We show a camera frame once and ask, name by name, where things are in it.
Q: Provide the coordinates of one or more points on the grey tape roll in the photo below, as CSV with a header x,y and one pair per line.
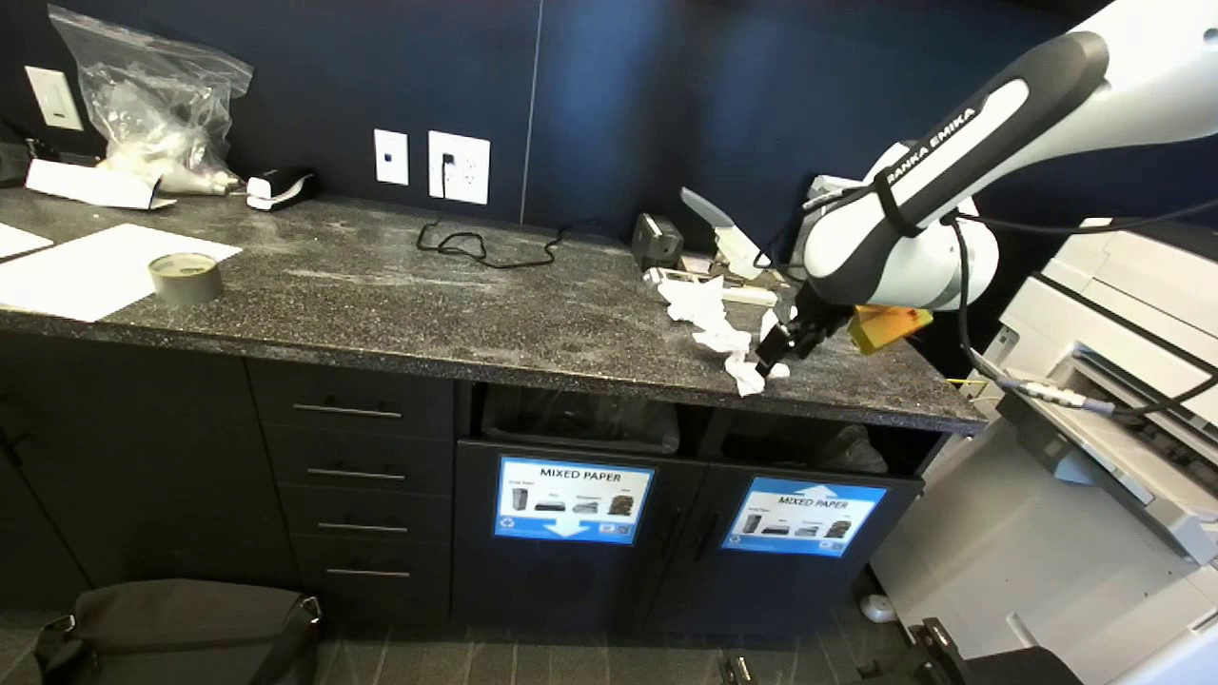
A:
x,y
184,276

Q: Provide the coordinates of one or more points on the black bag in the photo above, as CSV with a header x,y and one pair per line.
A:
x,y
191,632

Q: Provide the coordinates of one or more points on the clear plastic bag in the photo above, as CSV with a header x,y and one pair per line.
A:
x,y
154,101

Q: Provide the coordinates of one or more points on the white office printer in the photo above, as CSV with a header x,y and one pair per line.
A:
x,y
1117,508

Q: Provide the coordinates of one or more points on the black tape dispenser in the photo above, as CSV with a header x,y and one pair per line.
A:
x,y
656,240

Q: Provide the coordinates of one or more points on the white paper ball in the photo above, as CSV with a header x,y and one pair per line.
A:
x,y
687,292

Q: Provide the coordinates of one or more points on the white folded paper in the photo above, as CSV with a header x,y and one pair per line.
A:
x,y
96,187

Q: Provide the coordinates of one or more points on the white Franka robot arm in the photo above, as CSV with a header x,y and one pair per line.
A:
x,y
1012,117

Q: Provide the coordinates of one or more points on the dark drawer cabinet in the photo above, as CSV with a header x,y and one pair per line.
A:
x,y
138,471

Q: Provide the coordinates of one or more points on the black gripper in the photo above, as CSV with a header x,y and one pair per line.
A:
x,y
807,323

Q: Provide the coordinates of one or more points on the printed white paper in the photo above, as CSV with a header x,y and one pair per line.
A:
x,y
724,338

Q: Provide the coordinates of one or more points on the white paper sheet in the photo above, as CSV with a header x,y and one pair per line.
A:
x,y
87,271

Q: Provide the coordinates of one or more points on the blue label with down arrow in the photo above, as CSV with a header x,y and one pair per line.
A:
x,y
573,501

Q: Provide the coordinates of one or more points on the dark recycling bin cabinet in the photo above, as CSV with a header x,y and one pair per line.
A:
x,y
689,594

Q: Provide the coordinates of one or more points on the small white switch plate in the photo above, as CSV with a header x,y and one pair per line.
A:
x,y
388,156

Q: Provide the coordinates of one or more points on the black wheeled base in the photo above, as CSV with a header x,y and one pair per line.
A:
x,y
1002,669

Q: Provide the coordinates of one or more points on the white wall outlet plate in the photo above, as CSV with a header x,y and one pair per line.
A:
x,y
456,170

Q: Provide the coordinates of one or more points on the blue label with up arrow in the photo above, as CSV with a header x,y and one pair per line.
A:
x,y
803,520

